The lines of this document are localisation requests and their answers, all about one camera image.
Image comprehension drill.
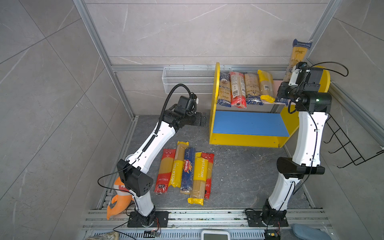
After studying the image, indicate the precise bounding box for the blue Sankara spaghetti bag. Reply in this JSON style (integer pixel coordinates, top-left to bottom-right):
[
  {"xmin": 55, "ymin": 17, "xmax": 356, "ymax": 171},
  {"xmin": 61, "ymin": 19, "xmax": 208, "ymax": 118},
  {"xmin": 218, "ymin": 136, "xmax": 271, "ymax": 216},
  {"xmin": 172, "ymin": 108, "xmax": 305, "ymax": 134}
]
[{"xmin": 217, "ymin": 73, "xmax": 232, "ymax": 108}]

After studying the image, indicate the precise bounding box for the yellow end spaghetti bag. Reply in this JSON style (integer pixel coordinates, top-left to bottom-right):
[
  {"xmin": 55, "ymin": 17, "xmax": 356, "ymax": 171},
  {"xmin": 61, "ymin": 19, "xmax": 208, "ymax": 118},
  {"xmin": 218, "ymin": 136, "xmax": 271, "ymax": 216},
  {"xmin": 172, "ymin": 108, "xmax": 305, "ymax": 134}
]
[{"xmin": 258, "ymin": 70, "xmax": 276, "ymax": 104}]

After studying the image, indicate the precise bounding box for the blue trim spaghetti bag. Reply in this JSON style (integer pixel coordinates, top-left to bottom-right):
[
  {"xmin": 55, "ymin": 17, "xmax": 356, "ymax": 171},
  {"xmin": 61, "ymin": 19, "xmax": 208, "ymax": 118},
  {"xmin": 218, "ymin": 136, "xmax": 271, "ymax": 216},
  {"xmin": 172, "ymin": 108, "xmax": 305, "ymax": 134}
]
[{"xmin": 283, "ymin": 39, "xmax": 313, "ymax": 82}]

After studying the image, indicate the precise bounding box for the blue Barilla spaghetti box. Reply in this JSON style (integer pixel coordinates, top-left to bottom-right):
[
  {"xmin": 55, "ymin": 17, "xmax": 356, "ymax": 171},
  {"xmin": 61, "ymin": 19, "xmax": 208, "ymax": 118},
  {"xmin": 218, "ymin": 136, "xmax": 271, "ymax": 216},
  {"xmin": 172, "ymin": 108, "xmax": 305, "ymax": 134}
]
[{"xmin": 181, "ymin": 148, "xmax": 196, "ymax": 195}]

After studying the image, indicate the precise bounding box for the thin red spaghetti bag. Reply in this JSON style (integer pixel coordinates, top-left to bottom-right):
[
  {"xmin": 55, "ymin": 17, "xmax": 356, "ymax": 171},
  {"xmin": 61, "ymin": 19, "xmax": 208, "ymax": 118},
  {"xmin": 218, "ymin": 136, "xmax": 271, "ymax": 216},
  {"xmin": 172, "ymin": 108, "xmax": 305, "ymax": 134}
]
[{"xmin": 202, "ymin": 153, "xmax": 215, "ymax": 200}]

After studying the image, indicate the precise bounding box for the dark blue end spaghetti bag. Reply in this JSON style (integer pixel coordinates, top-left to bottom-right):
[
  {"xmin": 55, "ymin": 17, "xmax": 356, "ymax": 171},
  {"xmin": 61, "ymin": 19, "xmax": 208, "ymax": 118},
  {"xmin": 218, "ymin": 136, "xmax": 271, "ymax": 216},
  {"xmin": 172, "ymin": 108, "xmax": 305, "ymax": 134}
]
[{"xmin": 244, "ymin": 73, "xmax": 264, "ymax": 106}]

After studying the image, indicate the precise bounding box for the red label spaghetti bag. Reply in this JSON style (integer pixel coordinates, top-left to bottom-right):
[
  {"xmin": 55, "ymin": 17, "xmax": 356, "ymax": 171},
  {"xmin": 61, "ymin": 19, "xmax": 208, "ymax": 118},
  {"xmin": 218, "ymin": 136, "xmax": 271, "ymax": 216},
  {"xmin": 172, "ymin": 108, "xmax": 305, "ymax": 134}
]
[{"xmin": 230, "ymin": 72, "xmax": 247, "ymax": 109}]

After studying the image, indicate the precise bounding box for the yellow Pastatime spaghetti bag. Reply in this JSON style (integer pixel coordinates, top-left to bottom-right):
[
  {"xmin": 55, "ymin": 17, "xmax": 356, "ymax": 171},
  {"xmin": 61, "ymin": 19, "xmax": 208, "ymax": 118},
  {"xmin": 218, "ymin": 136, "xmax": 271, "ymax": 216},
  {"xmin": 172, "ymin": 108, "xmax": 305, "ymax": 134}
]
[{"xmin": 188, "ymin": 152, "xmax": 209, "ymax": 206}]

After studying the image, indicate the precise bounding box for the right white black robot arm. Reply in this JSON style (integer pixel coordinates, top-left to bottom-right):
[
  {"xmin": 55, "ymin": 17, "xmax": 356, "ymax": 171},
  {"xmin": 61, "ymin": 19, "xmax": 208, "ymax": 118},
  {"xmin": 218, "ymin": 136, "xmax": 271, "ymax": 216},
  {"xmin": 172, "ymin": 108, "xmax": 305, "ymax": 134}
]
[{"xmin": 261, "ymin": 62, "xmax": 332, "ymax": 227}]

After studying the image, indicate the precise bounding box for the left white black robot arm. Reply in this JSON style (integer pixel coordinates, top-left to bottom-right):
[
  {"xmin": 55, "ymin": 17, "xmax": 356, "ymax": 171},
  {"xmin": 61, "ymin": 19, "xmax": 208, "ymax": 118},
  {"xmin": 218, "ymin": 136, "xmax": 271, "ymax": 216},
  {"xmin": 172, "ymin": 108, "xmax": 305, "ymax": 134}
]
[{"xmin": 117, "ymin": 93, "xmax": 202, "ymax": 227}]

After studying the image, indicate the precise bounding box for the yellow pink blue wooden shelf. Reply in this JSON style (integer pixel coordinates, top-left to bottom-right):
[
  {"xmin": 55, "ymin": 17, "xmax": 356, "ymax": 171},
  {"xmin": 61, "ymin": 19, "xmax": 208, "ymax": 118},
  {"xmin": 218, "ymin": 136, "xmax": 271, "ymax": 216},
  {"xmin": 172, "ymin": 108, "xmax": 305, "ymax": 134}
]
[{"xmin": 209, "ymin": 64, "xmax": 330, "ymax": 148}]

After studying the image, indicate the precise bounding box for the yellow label spaghetti bag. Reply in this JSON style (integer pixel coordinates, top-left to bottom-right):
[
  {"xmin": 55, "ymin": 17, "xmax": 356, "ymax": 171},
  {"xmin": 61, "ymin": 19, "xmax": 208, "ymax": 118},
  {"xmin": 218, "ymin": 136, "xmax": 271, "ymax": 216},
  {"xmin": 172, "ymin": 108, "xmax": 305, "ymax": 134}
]
[{"xmin": 169, "ymin": 141, "xmax": 189, "ymax": 188}]

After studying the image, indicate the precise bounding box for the orange plush toy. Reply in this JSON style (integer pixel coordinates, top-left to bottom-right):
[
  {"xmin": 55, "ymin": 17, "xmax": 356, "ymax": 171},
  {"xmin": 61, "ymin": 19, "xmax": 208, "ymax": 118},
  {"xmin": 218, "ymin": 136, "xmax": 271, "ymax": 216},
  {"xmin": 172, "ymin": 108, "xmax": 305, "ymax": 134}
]
[{"xmin": 107, "ymin": 177, "xmax": 133, "ymax": 221}]

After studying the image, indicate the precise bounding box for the white digital scale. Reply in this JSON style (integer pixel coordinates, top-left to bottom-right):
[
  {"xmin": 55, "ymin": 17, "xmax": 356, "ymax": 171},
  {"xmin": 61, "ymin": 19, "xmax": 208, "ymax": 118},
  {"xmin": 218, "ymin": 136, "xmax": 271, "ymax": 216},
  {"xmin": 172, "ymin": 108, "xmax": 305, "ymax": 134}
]
[{"xmin": 201, "ymin": 230, "xmax": 231, "ymax": 240}]

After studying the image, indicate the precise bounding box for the blue grey cloth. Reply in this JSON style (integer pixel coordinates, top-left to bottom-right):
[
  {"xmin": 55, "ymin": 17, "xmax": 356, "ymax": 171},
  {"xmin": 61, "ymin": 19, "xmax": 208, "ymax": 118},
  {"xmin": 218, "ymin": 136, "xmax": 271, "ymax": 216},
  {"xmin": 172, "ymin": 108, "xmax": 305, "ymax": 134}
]
[{"xmin": 292, "ymin": 224, "xmax": 332, "ymax": 240}]

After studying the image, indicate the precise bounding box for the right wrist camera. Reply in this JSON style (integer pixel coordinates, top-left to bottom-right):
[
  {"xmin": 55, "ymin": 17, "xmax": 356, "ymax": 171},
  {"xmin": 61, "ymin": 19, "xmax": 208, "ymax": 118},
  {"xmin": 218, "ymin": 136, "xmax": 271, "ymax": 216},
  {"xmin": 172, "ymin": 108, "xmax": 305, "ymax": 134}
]
[{"xmin": 289, "ymin": 62, "xmax": 307, "ymax": 86}]

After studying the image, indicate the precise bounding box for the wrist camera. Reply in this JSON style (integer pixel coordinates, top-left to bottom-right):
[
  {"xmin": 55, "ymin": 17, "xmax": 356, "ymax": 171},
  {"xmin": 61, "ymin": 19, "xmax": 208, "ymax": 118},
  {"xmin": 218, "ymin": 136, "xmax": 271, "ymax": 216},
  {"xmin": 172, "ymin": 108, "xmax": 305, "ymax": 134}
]
[
  {"xmin": 190, "ymin": 93, "xmax": 199, "ymax": 104},
  {"xmin": 289, "ymin": 62, "xmax": 307, "ymax": 86}
]

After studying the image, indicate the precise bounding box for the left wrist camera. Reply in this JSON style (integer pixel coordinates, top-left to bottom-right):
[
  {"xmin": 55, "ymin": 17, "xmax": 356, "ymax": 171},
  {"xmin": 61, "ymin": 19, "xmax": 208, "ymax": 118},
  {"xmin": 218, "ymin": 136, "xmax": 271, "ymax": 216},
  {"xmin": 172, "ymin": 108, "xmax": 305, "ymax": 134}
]
[{"xmin": 190, "ymin": 93, "xmax": 199, "ymax": 104}]

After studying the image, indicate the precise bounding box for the left black cable conduit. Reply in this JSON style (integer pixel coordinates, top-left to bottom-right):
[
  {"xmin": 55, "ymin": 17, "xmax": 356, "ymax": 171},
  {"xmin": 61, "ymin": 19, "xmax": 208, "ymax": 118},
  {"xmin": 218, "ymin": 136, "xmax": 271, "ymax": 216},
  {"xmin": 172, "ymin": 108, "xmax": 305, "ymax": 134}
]
[{"xmin": 153, "ymin": 83, "xmax": 193, "ymax": 134}]

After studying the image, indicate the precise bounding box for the white wire mesh basket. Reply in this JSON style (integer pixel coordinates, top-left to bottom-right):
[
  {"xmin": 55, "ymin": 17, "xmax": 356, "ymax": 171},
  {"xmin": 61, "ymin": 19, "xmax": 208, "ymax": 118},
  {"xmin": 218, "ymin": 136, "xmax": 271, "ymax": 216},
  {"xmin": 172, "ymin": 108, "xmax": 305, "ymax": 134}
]
[{"xmin": 162, "ymin": 67, "xmax": 216, "ymax": 95}]

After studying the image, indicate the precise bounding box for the black wire hook rack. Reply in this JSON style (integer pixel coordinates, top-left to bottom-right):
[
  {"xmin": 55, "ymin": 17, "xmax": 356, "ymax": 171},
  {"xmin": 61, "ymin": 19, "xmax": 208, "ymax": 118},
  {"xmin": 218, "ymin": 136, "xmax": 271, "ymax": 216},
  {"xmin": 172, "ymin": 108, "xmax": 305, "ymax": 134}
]
[{"xmin": 324, "ymin": 114, "xmax": 384, "ymax": 169}]

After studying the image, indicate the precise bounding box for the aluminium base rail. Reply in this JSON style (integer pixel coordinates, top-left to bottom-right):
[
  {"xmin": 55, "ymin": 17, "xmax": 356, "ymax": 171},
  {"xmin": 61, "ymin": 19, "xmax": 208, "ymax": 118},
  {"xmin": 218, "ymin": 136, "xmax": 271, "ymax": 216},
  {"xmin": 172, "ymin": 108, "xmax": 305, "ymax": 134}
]
[{"xmin": 78, "ymin": 209, "xmax": 337, "ymax": 240}]

